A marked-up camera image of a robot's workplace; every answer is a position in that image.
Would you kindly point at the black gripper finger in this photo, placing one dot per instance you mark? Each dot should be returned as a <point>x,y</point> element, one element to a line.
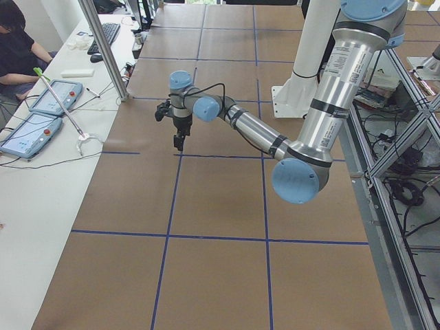
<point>178,142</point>

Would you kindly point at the aluminium frame post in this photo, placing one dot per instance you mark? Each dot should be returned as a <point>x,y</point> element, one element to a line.
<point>89,11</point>

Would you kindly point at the metal cup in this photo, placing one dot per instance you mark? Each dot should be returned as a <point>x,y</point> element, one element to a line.
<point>139,39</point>

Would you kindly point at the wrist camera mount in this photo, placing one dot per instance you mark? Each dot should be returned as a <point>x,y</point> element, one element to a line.
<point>164,109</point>

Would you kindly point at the person in black shirt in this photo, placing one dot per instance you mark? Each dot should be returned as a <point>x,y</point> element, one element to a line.
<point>20,54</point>

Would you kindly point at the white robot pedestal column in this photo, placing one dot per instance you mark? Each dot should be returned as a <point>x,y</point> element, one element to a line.
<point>292,100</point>

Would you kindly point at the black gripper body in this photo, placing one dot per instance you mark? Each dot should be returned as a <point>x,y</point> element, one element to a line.
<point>181,125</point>

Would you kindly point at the black marker pen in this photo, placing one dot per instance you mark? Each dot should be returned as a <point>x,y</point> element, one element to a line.
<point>95,94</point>

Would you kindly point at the black computer mouse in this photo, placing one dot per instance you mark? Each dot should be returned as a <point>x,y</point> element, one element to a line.
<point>96,58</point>

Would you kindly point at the stack of magazines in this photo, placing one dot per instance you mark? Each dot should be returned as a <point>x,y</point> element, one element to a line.
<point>376,88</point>

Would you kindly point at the near teach pendant tablet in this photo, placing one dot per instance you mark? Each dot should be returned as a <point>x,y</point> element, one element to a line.
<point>31,135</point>

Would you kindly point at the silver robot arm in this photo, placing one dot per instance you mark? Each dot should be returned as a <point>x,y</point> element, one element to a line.
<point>302,170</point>

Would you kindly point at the brown cardboard table cover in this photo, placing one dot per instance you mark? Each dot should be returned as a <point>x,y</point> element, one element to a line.
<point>199,239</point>

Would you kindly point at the metal grabber stick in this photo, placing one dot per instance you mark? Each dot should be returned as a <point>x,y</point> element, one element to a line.
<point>83,137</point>

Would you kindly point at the white foam block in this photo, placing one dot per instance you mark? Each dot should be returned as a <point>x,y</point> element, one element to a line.
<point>77,73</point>

